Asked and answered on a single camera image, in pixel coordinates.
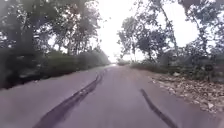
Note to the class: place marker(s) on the grey asphalt road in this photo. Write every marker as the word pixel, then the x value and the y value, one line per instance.
pixel 113 100

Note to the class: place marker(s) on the row of trees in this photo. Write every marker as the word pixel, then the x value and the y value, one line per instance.
pixel 160 36

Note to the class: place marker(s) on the trees with hedge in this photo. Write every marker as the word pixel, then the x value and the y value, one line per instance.
pixel 50 36

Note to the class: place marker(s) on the leaf-strewn dirt verge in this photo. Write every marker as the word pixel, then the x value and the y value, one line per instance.
pixel 195 90

